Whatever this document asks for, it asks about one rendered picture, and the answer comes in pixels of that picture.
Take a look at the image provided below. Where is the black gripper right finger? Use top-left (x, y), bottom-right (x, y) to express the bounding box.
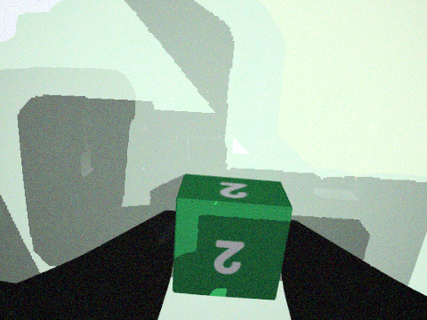
top-left (281, 220), bottom-right (427, 320)

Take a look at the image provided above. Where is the green block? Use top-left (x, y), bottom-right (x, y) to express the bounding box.
top-left (172, 173), bottom-right (292, 300)

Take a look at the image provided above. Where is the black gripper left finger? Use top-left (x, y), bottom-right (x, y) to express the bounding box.
top-left (0, 211), bottom-right (175, 320)

